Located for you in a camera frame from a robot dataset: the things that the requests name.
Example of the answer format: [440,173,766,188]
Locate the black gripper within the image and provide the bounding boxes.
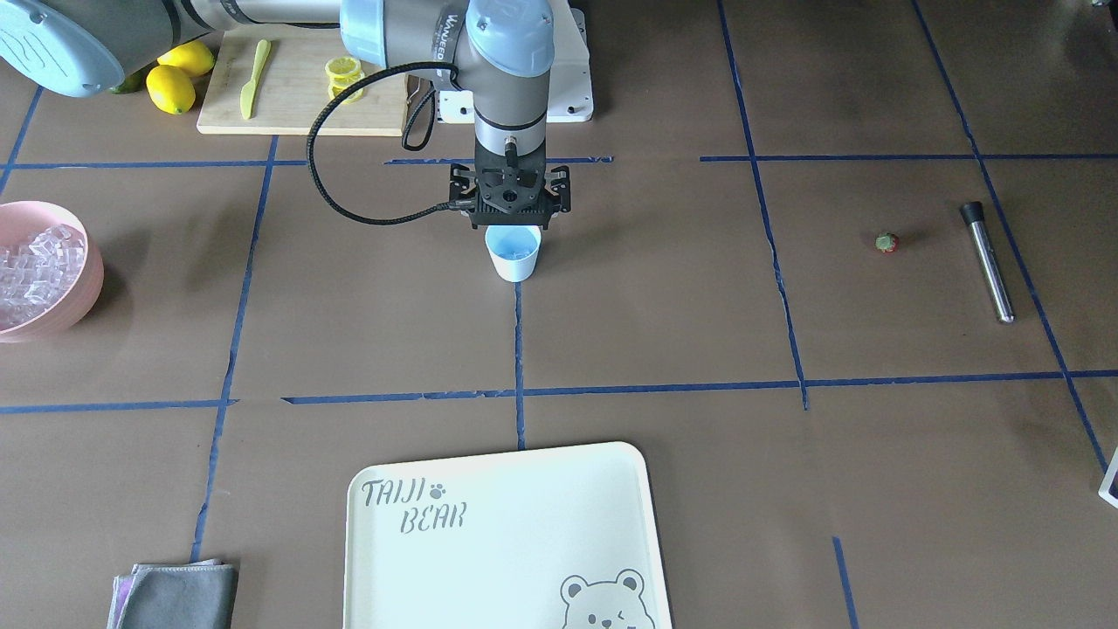
[448,163,572,230]

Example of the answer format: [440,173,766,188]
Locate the red strawberry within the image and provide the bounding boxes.
[873,232,900,254]

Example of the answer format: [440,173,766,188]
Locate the steel muddler with black tip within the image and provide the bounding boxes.
[959,202,1017,325]

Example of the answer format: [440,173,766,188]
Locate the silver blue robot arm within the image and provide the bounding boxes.
[3,1,575,230]

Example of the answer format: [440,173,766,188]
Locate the light blue cup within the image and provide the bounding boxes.
[486,225,542,283]

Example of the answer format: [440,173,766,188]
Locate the clear ice cubes in bowl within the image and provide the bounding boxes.
[1,225,88,328]

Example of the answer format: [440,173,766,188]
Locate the yellow lemon slices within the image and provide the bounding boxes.
[324,56,366,101]

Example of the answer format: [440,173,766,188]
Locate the wooden cutting board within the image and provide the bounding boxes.
[197,23,409,139]

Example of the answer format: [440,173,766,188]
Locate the yellow-green plastic knife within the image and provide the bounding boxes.
[239,39,272,121]

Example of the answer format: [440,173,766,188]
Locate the yellow lemon upper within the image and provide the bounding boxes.
[157,39,216,77]

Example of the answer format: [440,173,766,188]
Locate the yellow lemon lower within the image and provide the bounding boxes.
[145,65,197,115]

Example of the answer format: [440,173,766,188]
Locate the cream bear tray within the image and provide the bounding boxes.
[341,441,673,628]

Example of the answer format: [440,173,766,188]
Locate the green lime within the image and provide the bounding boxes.
[108,72,145,95]

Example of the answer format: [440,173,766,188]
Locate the pink bowl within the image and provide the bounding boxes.
[1,202,104,343]

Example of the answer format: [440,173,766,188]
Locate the grey folded cloth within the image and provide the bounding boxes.
[107,560,238,628]

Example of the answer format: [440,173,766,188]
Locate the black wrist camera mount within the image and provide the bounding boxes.
[474,143,546,225]

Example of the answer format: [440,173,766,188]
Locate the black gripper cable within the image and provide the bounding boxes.
[306,61,477,226]

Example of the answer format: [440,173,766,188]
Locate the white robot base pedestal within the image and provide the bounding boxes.
[437,1,595,124]

